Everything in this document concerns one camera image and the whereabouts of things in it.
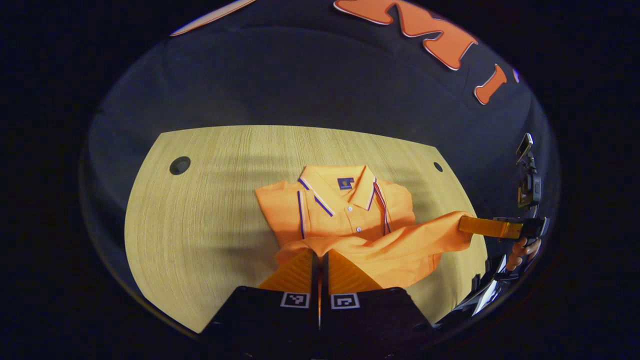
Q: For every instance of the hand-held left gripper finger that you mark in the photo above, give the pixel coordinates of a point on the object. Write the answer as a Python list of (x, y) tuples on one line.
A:
[(316, 280), (326, 280)]

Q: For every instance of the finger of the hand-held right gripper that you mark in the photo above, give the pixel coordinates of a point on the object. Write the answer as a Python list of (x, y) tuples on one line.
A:
[(487, 226)]

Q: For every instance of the orange T-shirt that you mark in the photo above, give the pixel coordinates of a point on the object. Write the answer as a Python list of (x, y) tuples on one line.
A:
[(350, 240)]

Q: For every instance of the black backdrop cloth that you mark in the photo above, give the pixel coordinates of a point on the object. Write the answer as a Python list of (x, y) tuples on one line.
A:
[(300, 75)]

